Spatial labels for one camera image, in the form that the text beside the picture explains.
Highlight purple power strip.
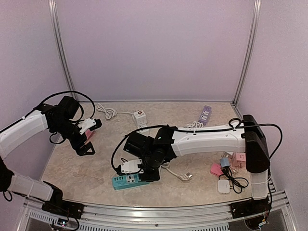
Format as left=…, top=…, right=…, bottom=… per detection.
left=184, top=105, right=212, bottom=128

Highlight teal power strip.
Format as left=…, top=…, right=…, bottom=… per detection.
left=111, top=162, right=193, bottom=191

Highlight blue charger with black cable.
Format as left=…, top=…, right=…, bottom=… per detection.
left=218, top=157, right=249, bottom=194

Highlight small white cube charger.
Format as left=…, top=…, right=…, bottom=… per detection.
left=224, top=152, right=233, bottom=158

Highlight pink cube socket adapter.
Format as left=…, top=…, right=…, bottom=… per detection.
left=231, top=153, right=246, bottom=168

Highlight right aluminium frame post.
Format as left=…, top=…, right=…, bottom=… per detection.
left=232, top=0, right=262, bottom=108

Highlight left aluminium frame post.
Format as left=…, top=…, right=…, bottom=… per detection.
left=48, top=0, right=76, bottom=91

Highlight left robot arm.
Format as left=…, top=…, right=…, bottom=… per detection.
left=0, top=91, right=102, bottom=214

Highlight pink flat charger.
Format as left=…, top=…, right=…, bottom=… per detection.
left=210, top=163, right=224, bottom=177

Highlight white flat charger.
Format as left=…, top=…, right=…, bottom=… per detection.
left=218, top=180, right=233, bottom=194

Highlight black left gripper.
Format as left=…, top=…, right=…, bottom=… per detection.
left=52, top=118, right=95, bottom=156

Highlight white power strip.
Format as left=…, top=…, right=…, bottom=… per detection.
left=96, top=103, right=149, bottom=136

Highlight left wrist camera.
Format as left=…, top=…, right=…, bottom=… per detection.
left=77, top=118, right=103, bottom=135

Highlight aluminium frame post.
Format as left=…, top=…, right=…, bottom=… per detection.
left=232, top=0, right=262, bottom=108
left=48, top=0, right=76, bottom=91

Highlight aluminium front rail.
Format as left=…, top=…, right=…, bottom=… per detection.
left=17, top=191, right=298, bottom=231

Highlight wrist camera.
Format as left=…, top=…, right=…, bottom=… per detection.
left=77, top=118, right=103, bottom=135
left=116, top=159, right=144, bottom=175

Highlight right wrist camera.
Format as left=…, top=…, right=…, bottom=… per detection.
left=116, top=159, right=144, bottom=175

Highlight pink triangular power strip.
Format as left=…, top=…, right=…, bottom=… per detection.
left=85, top=129, right=95, bottom=142

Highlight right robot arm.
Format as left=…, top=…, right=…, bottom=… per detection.
left=111, top=115, right=278, bottom=214

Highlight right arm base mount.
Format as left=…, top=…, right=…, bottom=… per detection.
left=230, top=194, right=272, bottom=219

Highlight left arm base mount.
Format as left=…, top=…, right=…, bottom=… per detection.
left=42, top=181, right=85, bottom=219

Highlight white cube socket adapter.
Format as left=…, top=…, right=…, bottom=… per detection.
left=133, top=110, right=147, bottom=127

